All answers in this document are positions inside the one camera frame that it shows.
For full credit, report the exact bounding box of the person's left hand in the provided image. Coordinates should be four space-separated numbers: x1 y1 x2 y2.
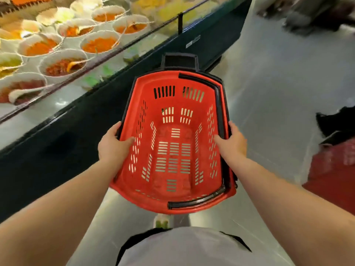
97 121 136 175

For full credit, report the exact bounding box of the person's right hand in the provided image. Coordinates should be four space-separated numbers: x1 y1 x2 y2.
213 121 248 164

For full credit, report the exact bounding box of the red shopping basket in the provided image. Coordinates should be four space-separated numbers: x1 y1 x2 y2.
109 52 238 215

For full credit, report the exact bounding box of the person's right forearm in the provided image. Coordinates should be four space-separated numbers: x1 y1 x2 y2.
230 156 355 266

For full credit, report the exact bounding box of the person's left forearm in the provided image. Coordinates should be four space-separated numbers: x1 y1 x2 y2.
0 160 120 266

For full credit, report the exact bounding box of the person's left green shoe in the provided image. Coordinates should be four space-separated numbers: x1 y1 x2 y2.
153 214 174 230

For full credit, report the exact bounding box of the person's white shirt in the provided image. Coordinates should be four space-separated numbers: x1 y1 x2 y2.
118 226 281 266

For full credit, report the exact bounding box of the black bag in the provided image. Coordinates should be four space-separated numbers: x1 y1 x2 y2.
315 105 355 146

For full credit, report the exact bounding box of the row of white food bowls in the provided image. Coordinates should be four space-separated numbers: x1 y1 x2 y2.
0 0 152 106

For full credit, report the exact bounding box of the tray of yellow food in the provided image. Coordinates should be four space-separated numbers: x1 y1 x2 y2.
130 0 222 35

